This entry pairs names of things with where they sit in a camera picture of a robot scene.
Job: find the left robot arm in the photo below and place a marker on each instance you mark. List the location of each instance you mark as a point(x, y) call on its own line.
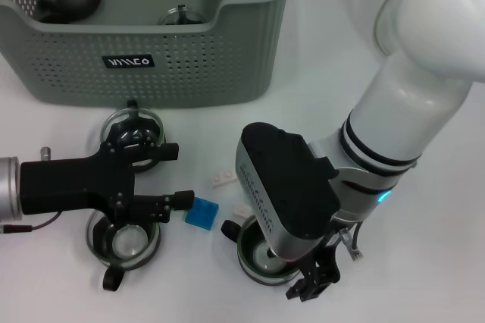
point(9, 190)

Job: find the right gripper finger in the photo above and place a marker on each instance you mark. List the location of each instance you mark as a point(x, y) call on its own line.
point(315, 287)
point(296, 289)

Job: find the grey-green perforated storage bin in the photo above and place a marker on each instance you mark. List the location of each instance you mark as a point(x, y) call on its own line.
point(189, 65)

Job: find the white two-stud brick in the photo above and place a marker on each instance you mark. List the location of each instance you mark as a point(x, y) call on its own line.
point(221, 179)
point(240, 210)

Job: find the blue square plate brick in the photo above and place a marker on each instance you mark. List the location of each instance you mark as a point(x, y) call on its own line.
point(202, 215)

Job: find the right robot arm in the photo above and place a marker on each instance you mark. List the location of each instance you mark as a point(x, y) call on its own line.
point(417, 73)

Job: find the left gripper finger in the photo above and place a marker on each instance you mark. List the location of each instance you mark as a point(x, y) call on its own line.
point(170, 151)
point(183, 198)

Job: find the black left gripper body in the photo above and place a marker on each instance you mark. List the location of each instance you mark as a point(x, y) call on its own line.
point(72, 184)

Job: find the glass teacup black holder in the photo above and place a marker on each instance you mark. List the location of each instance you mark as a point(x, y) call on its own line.
point(125, 247)
point(182, 16)
point(250, 254)
point(149, 165)

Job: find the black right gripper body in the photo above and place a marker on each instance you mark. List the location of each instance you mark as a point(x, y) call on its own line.
point(326, 262)

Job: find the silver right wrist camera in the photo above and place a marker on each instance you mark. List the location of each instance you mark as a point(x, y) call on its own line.
point(288, 186)

